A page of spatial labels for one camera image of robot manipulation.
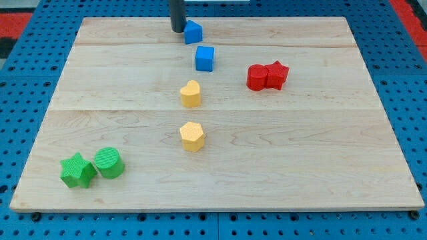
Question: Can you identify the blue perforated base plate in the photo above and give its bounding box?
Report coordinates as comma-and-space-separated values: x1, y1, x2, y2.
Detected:
1, 0, 426, 239

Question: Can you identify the red cylinder block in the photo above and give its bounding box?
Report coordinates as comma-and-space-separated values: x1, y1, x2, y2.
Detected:
246, 64, 268, 91

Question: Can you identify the green cylinder block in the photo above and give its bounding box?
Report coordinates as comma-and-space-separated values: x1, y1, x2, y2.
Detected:
94, 147, 125, 179

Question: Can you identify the yellow heart block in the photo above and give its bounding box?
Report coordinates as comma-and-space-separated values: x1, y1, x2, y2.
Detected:
179, 80, 201, 108

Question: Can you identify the yellow hexagon block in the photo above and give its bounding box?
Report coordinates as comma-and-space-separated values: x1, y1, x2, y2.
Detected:
179, 121, 204, 152

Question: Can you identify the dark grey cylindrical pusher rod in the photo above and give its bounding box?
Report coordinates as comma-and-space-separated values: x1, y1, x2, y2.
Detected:
168, 0, 187, 33

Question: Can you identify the green star block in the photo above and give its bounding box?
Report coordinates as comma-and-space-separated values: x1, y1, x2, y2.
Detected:
60, 152, 97, 189

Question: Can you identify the light wooden board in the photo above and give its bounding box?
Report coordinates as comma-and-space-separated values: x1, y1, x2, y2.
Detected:
10, 17, 424, 213

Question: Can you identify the blue cube block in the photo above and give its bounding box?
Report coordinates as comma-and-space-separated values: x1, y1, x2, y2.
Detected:
195, 46, 215, 72

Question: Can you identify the red star block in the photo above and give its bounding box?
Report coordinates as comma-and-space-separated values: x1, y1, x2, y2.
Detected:
265, 61, 290, 91

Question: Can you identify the blue triangle block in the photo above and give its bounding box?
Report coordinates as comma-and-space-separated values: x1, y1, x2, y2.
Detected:
184, 20, 203, 45

